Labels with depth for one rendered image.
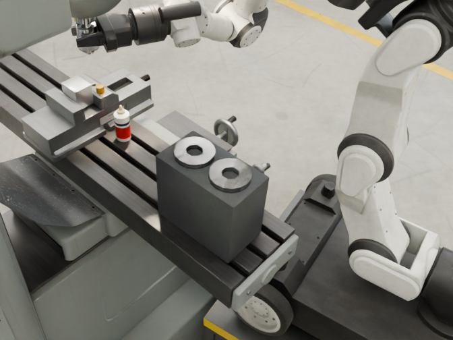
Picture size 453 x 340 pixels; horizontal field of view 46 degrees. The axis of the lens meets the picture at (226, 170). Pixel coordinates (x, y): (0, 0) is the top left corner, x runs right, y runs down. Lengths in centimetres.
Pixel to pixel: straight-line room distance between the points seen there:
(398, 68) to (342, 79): 233
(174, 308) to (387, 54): 121
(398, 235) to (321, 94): 186
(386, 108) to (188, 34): 49
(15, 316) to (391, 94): 98
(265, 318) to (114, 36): 92
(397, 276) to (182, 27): 86
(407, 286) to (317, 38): 259
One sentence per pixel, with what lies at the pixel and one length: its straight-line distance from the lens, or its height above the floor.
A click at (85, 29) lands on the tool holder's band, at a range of 127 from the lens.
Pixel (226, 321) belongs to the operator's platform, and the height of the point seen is 40.
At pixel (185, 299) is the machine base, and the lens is 199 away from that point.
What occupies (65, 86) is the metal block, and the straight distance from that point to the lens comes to 145.
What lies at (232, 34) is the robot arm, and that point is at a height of 113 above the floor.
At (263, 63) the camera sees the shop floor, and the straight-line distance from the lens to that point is 351.
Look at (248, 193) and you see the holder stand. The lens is 107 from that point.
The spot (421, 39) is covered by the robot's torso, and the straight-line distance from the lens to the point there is 112.
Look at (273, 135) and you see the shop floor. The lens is 294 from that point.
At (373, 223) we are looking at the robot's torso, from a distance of 149.
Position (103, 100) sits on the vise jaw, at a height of 103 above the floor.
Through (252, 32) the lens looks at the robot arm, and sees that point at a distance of 151.
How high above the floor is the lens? 189
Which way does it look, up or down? 44 degrees down
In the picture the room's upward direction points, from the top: 5 degrees clockwise
